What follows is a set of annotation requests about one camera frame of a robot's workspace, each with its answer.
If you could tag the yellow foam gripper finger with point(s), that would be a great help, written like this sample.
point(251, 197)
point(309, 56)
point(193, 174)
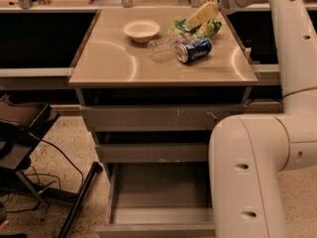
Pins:
point(205, 13)

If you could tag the green rice chip bag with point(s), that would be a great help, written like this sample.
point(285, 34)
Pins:
point(207, 29)

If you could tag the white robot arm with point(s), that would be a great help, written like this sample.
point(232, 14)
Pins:
point(246, 152)

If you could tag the grey top drawer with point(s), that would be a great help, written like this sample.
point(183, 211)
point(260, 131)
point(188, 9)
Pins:
point(150, 118)

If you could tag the grey drawer cabinet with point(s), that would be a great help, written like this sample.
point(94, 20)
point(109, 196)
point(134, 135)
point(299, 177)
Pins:
point(114, 70)

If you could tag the grey middle drawer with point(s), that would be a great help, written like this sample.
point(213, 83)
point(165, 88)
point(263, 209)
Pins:
point(152, 152)

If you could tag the open grey bottom drawer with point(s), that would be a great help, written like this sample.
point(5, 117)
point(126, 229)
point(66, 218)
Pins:
point(159, 200)

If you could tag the blue pepsi can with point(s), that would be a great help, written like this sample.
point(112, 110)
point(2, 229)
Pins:
point(193, 50)

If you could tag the white paper bowl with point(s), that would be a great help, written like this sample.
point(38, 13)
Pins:
point(141, 31)

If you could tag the black metal floor bar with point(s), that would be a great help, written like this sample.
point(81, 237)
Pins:
point(95, 169)

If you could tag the dark brown side cart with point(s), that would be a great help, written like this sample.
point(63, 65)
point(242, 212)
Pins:
point(22, 127)

